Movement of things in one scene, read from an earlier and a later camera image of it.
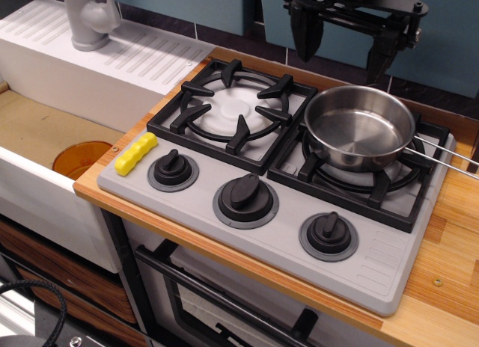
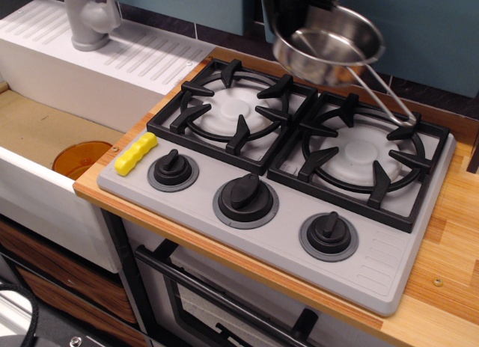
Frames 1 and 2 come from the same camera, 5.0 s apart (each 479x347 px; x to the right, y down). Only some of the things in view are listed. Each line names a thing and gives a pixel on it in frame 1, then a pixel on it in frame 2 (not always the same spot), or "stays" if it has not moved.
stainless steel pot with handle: [362, 129] -> [331, 43]
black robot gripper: [394, 13] -> [290, 7]
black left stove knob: [173, 173] stays
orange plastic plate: [75, 159] stays
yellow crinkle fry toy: [128, 159] stays
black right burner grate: [394, 194] stays
